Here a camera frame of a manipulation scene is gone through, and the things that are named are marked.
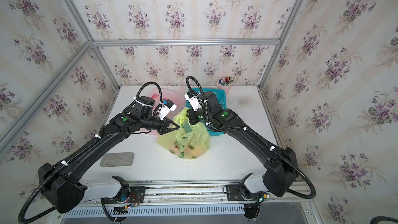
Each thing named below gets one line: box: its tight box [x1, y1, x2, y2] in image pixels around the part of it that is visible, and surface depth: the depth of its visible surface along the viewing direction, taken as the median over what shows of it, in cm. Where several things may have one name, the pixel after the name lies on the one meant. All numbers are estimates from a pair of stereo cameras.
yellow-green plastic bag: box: [157, 106, 210, 160], surface depth 74 cm
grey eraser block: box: [100, 151, 135, 167], surface depth 83 cm
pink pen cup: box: [217, 77, 232, 101], surface depth 111 cm
